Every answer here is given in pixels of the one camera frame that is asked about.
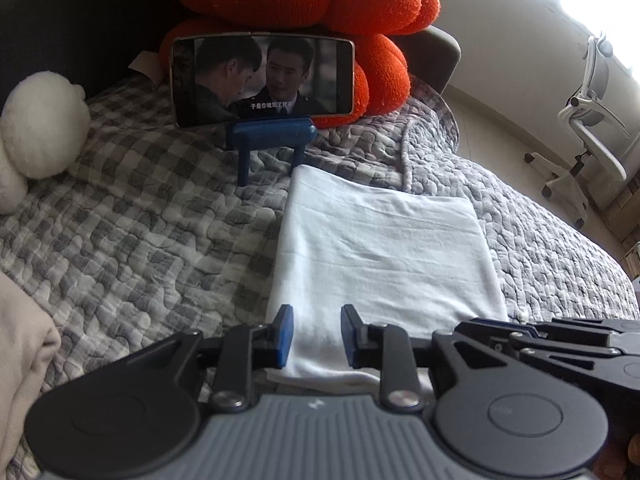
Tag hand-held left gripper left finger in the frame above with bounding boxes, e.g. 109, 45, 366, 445
120, 304, 295, 413

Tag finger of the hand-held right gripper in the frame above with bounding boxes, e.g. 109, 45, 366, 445
452, 316, 640, 398

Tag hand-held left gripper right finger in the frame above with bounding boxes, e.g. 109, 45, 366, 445
340, 304, 511, 413

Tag white pants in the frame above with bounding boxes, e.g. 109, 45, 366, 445
265, 165, 510, 393

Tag cream garment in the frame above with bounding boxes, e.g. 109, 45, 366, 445
0, 272, 63, 480

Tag grey checked quilted blanket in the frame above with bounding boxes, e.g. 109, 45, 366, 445
0, 77, 640, 480

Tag blue phone stand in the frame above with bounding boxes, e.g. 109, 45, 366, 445
225, 116, 318, 188

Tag white office chair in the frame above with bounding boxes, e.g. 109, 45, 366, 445
524, 35, 633, 231

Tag smartphone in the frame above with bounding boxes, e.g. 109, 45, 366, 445
170, 32, 357, 129

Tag white fabric label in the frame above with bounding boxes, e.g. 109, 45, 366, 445
129, 50, 163, 83

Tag white round plush cushion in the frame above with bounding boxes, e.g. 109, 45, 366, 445
0, 72, 92, 213

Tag grey sofa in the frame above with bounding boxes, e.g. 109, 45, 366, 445
0, 0, 462, 106

